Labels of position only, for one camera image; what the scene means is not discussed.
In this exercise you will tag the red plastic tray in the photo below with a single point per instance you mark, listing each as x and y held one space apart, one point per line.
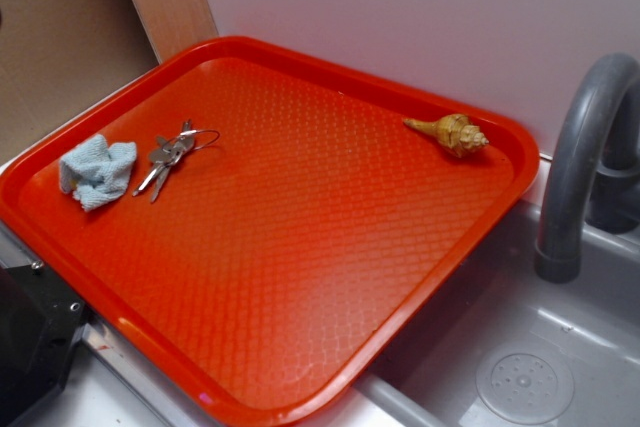
276 264

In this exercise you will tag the tan spiral seashell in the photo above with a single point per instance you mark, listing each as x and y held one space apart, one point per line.
455 133

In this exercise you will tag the light blue crumpled cloth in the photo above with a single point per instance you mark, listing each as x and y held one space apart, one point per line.
96 173

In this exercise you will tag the grey plastic sink basin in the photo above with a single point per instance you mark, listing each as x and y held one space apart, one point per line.
498 346

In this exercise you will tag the grey curved faucet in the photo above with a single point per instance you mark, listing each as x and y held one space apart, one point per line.
594 175

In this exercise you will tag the silver keys on ring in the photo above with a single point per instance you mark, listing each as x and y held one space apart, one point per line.
170 153

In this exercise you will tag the black metal bracket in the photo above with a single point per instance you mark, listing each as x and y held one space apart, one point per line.
42 321

